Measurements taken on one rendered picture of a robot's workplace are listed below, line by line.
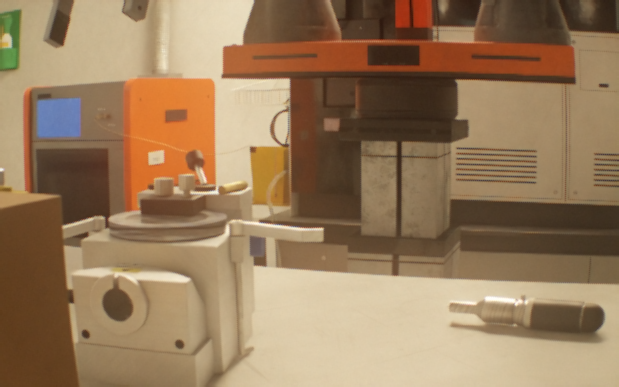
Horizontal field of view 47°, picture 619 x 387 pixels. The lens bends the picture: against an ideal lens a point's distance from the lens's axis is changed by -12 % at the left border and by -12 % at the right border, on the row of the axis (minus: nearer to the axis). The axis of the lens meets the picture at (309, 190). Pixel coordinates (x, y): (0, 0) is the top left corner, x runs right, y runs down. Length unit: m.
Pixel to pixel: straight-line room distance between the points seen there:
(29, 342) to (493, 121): 1.93
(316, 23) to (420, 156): 0.25
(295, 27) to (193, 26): 2.58
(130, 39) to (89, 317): 3.42
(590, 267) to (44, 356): 1.90
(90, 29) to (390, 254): 3.12
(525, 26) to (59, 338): 0.91
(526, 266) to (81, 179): 1.16
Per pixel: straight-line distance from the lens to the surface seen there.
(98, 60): 4.00
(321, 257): 2.18
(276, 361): 0.56
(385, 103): 1.08
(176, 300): 0.48
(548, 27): 1.09
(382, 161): 1.11
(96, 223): 0.57
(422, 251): 1.10
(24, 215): 0.20
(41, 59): 4.27
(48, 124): 1.95
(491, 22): 1.09
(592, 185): 2.08
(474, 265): 2.07
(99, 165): 1.85
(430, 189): 1.10
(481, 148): 2.10
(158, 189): 0.58
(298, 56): 1.12
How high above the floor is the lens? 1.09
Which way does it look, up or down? 7 degrees down
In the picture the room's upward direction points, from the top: straight up
